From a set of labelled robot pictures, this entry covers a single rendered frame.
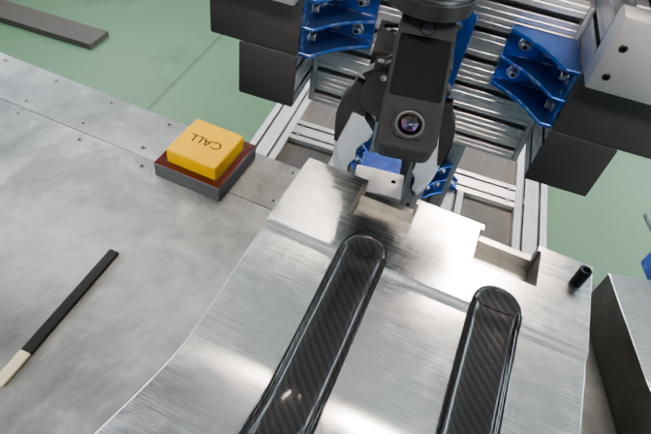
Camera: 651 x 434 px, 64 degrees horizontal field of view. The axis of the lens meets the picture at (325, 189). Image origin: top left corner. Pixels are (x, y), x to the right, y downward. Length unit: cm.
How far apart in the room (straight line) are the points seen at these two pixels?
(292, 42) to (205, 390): 52
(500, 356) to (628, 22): 39
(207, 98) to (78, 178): 147
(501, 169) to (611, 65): 101
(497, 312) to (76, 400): 33
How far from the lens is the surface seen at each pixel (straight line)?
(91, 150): 63
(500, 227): 148
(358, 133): 49
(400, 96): 40
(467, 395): 39
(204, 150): 56
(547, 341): 43
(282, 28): 75
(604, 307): 55
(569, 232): 189
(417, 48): 42
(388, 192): 52
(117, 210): 56
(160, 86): 211
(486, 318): 42
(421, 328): 39
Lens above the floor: 121
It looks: 45 degrees down
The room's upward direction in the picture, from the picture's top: 10 degrees clockwise
